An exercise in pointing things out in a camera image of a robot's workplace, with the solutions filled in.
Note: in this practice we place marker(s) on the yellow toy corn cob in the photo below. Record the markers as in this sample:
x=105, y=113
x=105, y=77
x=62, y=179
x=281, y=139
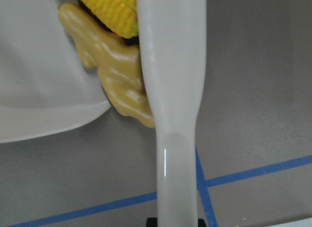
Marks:
x=120, y=16

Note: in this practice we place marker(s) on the beige plastic dustpan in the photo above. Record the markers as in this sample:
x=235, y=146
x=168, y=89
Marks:
x=43, y=87

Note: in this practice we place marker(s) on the beige hand brush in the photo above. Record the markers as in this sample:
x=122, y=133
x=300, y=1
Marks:
x=173, y=38

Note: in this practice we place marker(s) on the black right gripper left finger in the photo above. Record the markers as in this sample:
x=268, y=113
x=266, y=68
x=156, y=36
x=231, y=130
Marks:
x=151, y=222

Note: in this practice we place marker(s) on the tan toy ginger root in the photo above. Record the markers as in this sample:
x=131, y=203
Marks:
x=118, y=65

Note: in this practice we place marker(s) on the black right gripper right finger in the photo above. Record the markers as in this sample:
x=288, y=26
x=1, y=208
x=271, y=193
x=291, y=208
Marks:
x=201, y=223

